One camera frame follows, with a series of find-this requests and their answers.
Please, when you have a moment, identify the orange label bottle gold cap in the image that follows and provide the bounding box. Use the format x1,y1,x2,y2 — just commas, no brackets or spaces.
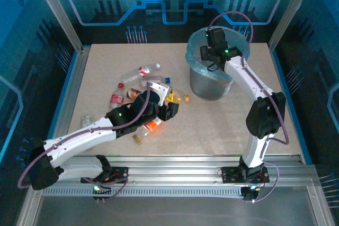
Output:
132,117,163,144

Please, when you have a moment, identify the orange juice bottle yellow label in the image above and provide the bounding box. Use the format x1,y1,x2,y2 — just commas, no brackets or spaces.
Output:
164,89,191,103

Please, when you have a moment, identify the red label bottle red cap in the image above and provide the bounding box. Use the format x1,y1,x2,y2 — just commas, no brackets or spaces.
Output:
109,82,126,111

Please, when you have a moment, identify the brown label cola bottle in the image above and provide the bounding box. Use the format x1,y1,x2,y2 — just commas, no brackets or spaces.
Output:
127,87,142,100

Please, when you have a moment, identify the metal bin with blue liner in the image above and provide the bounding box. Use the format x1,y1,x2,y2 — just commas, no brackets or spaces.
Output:
185,26,252,79

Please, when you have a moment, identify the small clear bottle green label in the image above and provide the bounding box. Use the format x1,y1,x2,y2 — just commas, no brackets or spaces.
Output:
80,114,94,129

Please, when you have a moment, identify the metal waste bin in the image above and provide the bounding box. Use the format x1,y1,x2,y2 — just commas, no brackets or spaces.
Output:
189,61,236,102

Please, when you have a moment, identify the clear bottle blue cap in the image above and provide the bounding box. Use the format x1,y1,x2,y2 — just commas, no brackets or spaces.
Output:
139,76,171,89

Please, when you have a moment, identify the red-white label bottle white cap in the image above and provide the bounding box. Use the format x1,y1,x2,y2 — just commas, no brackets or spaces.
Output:
120,62,162,84

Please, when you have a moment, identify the blue table edge trim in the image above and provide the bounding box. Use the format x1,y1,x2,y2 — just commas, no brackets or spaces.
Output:
48,50,79,138
271,50,313,165

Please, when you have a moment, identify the black connector block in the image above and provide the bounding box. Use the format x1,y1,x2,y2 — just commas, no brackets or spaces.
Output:
92,185,112,202
241,185,262,203

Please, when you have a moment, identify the steel front panel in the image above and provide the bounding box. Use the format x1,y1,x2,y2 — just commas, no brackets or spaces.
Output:
34,195,318,226

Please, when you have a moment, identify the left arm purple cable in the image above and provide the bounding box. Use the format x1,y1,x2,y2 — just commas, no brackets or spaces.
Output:
17,82,154,203

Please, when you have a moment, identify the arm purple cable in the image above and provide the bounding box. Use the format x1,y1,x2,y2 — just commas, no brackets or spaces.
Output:
17,82,154,203
206,11,290,204

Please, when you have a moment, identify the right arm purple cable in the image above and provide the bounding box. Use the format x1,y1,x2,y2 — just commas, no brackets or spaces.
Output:
206,11,290,204

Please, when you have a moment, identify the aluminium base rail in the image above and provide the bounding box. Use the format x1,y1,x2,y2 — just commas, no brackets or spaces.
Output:
62,154,318,188

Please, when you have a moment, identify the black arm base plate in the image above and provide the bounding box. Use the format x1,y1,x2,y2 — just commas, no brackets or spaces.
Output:
221,166,270,184
81,166,130,184

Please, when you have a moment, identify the aluminium frame side beam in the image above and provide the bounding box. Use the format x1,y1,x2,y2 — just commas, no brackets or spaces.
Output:
16,46,91,226
298,154,336,226

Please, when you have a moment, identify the grey slotted cable duct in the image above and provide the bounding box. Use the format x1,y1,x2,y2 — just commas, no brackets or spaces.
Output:
42,185,246,198

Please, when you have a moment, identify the aluminium frame post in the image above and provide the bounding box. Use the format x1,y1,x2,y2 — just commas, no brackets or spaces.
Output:
29,0,85,53
267,0,318,51

